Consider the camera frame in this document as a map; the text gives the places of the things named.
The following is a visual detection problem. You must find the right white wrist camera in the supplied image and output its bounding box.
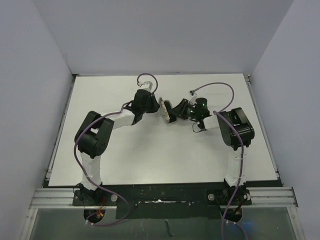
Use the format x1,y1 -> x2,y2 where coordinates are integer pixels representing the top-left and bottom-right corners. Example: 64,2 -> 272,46
188,90 -> 198,105

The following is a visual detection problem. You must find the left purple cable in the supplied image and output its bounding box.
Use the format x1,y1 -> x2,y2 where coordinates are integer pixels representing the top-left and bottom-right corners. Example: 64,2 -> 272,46
73,72 -> 159,227

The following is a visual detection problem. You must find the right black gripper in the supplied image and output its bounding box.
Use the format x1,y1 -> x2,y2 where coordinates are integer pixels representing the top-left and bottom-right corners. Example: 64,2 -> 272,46
169,98 -> 200,120

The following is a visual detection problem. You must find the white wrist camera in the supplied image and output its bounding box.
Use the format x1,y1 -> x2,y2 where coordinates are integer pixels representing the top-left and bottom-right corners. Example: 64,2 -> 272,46
188,90 -> 198,105
137,81 -> 153,92

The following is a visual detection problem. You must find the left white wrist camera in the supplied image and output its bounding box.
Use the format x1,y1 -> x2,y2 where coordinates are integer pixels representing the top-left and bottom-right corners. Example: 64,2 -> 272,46
137,81 -> 153,92

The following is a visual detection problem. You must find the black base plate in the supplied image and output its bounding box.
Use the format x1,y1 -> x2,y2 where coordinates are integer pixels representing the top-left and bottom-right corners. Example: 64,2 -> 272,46
72,182 -> 252,223

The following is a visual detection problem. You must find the purple cable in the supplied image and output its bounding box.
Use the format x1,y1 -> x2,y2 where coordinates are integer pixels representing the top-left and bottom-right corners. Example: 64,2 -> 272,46
73,72 -> 159,227
191,82 -> 245,240

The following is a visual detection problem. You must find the map print glasses case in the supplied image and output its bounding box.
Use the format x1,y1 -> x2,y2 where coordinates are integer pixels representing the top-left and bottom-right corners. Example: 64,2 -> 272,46
158,97 -> 177,124

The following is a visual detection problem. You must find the aluminium rail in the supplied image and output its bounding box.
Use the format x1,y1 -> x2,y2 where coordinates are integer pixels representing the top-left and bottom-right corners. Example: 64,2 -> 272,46
29,187 -> 299,209

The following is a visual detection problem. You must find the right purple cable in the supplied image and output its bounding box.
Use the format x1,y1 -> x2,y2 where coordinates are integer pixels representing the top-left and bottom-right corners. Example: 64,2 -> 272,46
191,82 -> 245,240

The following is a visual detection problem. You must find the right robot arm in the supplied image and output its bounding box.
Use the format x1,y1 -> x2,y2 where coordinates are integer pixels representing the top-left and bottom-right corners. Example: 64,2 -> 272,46
163,97 -> 255,205

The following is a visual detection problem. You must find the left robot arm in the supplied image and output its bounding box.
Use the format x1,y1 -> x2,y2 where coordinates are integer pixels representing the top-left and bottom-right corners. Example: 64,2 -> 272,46
73,89 -> 160,206

